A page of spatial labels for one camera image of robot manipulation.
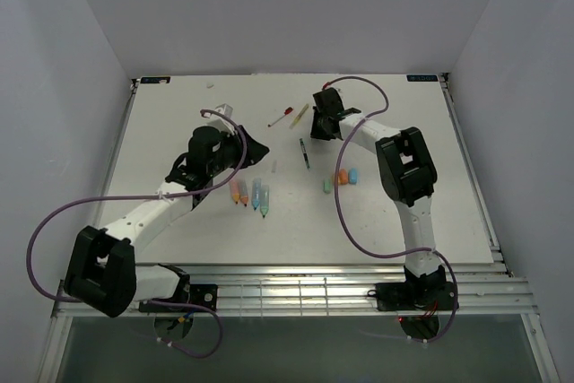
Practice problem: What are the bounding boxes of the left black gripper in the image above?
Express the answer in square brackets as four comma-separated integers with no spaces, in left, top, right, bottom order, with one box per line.
[208,125,270,177]

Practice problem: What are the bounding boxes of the blue highlighter pen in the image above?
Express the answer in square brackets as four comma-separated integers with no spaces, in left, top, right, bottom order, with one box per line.
[251,178,262,211]

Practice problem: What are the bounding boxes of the yellow barrel pen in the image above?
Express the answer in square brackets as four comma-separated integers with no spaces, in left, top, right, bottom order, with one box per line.
[289,103,309,130]

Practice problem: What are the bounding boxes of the teal thin pen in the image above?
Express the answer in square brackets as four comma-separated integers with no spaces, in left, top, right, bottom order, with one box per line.
[300,138,310,170]

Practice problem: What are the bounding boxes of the green highlighter pen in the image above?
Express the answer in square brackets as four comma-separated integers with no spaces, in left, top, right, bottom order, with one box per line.
[259,185,270,218]

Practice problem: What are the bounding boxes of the orange highlighter pen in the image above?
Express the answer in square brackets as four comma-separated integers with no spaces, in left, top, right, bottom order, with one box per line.
[238,179,249,207]

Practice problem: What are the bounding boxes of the yellow highlighter pen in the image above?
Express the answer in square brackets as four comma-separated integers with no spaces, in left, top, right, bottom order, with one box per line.
[229,179,240,205]

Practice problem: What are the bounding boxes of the orange pen cap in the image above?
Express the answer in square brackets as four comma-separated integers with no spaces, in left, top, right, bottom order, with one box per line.
[337,169,349,185]

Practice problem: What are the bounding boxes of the blue pen cap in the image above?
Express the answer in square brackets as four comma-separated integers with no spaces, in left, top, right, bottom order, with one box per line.
[348,168,358,185]

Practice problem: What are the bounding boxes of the green pen cap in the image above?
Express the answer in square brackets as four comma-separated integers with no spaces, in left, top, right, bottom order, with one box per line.
[322,178,333,194]

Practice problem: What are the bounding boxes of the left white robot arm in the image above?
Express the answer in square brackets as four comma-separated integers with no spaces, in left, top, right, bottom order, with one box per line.
[64,126,269,318]

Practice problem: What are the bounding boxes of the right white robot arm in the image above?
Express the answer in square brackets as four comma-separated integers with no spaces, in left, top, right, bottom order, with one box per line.
[310,105,447,309]

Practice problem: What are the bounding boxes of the red tipped pen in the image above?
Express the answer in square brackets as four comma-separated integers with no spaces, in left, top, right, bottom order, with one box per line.
[267,107,293,127]

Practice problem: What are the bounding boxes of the right blue corner label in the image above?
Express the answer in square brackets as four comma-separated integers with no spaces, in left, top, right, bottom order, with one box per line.
[406,74,439,83]

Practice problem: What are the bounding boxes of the blue corner label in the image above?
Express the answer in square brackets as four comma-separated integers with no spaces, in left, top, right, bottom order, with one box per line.
[406,74,439,83]
[140,76,171,84]

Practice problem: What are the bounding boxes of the left blue corner label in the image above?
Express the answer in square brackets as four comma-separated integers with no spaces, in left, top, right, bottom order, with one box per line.
[140,76,171,84]

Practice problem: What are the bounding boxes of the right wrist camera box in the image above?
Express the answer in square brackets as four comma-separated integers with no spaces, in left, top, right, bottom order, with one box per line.
[313,88,344,118]

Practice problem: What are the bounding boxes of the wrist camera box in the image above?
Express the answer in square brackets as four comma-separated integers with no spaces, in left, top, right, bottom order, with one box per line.
[187,126,222,170]
[313,88,344,118]

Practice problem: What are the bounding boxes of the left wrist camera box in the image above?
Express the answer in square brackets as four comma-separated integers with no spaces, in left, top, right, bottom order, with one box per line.
[187,126,222,170]

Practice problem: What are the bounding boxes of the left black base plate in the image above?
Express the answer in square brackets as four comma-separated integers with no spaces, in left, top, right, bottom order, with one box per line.
[138,283,218,313]

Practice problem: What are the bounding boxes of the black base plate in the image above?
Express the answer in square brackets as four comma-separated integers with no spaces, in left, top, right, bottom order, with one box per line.
[367,282,458,311]
[138,283,218,313]

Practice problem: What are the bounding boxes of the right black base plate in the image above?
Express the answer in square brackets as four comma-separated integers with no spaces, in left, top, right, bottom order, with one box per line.
[367,282,458,311]

